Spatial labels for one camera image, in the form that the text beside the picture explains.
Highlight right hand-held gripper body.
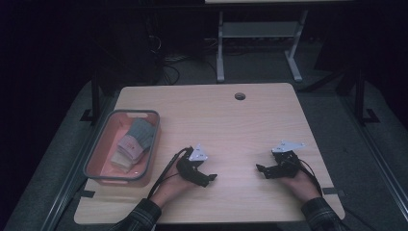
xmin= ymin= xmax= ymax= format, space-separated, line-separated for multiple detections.
xmin=264 ymin=139 xmax=307 ymax=179

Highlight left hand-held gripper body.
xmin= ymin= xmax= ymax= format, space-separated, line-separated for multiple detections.
xmin=176 ymin=142 xmax=210 ymax=188

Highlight grey and pink fingerless glove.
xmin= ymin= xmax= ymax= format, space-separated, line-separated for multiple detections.
xmin=116 ymin=117 xmax=157 ymax=160
xmin=123 ymin=147 xmax=146 ymax=166

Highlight pink basket with grey rim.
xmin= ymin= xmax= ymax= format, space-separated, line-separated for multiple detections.
xmin=83 ymin=109 xmax=162 ymax=188

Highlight person's left hand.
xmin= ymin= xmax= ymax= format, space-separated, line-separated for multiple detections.
xmin=149 ymin=170 xmax=197 ymax=210

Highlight person's right hand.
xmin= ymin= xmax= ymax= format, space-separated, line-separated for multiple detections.
xmin=281 ymin=170 xmax=322 ymax=203

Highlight white metal stand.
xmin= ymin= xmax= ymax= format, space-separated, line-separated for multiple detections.
xmin=215 ymin=9 xmax=309 ymax=84

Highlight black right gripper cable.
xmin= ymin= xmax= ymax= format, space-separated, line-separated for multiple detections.
xmin=297 ymin=158 xmax=323 ymax=197

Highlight cables on floor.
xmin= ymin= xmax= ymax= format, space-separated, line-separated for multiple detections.
xmin=159 ymin=53 xmax=219 ymax=87

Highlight black metal post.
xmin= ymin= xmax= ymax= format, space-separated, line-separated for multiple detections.
xmin=351 ymin=66 xmax=381 ymax=127
xmin=79 ymin=68 xmax=104 ymax=125

